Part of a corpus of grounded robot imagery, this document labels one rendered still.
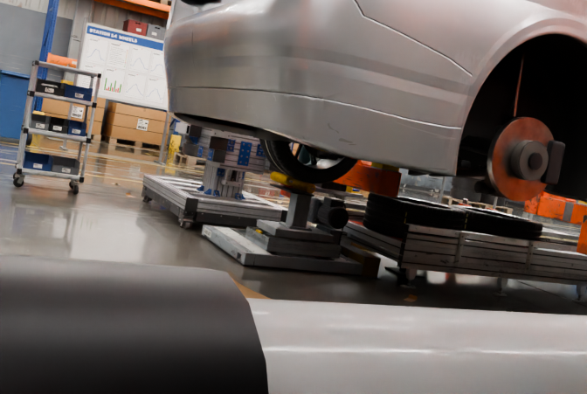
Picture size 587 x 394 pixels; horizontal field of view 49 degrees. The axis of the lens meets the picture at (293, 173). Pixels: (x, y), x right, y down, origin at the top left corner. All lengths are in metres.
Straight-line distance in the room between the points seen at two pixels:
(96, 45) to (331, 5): 8.25
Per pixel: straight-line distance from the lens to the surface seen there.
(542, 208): 5.73
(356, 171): 4.36
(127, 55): 10.20
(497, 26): 2.34
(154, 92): 10.28
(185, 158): 11.63
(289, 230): 3.91
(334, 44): 2.01
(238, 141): 4.82
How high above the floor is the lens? 0.77
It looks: 3 degrees down
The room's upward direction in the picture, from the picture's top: 11 degrees clockwise
